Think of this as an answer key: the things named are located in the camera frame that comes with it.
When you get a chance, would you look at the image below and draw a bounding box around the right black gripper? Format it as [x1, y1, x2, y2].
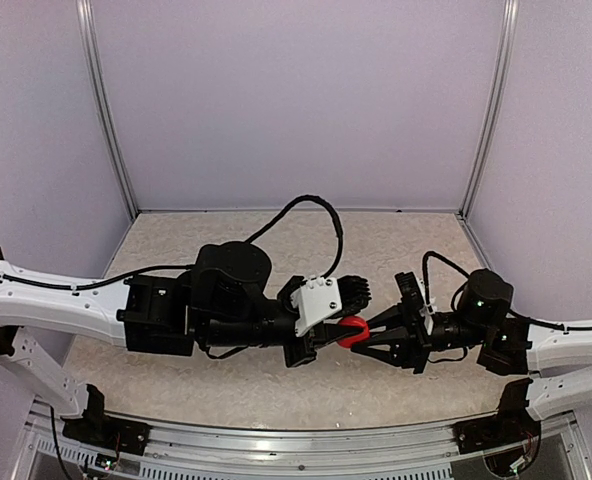
[351, 301, 489, 375]

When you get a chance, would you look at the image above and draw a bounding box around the red earbud charging case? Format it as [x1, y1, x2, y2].
[337, 316, 370, 349]

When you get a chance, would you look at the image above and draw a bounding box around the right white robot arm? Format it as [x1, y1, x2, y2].
[350, 269, 592, 444]

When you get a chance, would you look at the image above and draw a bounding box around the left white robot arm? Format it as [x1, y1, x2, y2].
[0, 241, 371, 445]

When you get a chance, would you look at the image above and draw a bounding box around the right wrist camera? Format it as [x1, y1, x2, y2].
[395, 272, 425, 314]

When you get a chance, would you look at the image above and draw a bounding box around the front aluminium rail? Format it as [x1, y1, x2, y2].
[23, 397, 585, 480]

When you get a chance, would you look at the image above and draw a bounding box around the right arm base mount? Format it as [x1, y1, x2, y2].
[452, 378, 542, 454]

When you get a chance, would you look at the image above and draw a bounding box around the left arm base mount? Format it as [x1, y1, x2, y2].
[63, 384, 152, 456]

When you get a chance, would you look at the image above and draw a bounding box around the right aluminium frame post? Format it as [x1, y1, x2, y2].
[458, 0, 520, 224]

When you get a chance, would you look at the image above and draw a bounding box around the aluminium frame post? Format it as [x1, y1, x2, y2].
[458, 0, 520, 224]
[76, 0, 140, 222]

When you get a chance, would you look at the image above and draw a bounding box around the left aluminium frame post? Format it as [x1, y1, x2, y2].
[76, 0, 140, 222]

